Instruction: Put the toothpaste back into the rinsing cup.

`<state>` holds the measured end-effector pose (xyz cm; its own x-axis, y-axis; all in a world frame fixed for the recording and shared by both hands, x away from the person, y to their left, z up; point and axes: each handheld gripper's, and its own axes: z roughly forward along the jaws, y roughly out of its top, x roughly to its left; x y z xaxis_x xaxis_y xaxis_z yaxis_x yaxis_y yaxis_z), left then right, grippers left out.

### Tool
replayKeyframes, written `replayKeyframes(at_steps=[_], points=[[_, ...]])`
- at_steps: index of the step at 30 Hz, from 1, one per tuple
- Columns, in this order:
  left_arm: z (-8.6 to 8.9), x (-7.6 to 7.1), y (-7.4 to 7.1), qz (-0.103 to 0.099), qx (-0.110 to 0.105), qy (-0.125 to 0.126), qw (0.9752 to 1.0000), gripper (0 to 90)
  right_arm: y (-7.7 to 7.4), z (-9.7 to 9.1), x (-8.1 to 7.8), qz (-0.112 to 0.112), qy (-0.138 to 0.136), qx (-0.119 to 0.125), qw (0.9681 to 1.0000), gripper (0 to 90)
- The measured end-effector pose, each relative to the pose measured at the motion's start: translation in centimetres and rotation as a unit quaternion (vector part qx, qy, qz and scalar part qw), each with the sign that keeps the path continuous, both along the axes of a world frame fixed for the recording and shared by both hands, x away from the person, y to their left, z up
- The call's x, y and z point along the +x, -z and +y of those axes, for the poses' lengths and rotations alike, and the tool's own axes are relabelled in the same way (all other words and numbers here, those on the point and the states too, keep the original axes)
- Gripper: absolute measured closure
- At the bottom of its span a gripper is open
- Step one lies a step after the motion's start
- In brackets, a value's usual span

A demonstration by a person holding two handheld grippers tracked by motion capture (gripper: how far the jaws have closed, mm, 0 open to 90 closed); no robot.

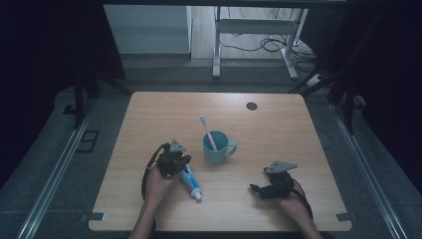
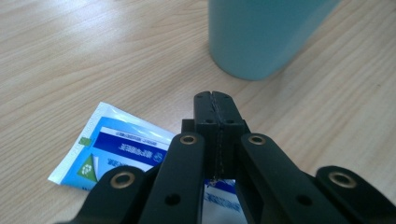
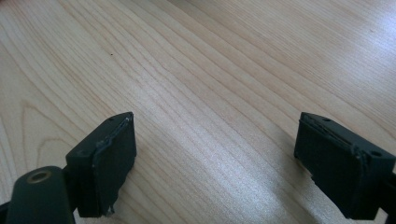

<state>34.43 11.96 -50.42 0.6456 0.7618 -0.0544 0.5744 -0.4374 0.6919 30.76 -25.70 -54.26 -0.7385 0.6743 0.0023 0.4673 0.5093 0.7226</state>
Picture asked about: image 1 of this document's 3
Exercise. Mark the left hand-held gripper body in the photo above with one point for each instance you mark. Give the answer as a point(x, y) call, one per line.
point(170, 161)

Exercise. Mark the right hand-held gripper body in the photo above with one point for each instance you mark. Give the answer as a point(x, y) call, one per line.
point(281, 179)

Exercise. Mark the blue and white toothpaste tube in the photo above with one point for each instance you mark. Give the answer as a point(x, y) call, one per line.
point(191, 182)

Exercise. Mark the teal cup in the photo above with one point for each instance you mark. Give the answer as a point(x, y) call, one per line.
point(217, 147)

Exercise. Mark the pink and white toothbrush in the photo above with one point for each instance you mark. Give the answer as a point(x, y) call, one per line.
point(209, 132)

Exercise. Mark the person's right hand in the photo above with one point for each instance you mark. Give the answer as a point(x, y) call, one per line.
point(293, 203)

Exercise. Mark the person's left hand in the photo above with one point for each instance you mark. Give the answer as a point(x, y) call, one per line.
point(159, 186)

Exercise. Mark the grey tape strip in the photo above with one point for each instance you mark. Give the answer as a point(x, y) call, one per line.
point(94, 217)
point(343, 217)

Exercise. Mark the round black table grommet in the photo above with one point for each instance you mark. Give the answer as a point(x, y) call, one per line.
point(252, 106)

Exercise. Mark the black metal stand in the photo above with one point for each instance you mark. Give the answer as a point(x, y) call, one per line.
point(348, 106)
point(79, 99)

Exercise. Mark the white power strip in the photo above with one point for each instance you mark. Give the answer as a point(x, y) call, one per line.
point(316, 79)

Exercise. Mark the white cabinet panel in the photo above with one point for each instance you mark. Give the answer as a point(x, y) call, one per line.
point(146, 28)

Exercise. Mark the dark curtain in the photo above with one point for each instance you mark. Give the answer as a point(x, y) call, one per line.
point(388, 66)
point(43, 49)

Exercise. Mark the aluminium floor rail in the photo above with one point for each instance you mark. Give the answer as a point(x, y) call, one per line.
point(365, 172)
point(53, 179)

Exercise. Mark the white metal desk frame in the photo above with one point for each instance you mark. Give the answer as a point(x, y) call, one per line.
point(255, 26)

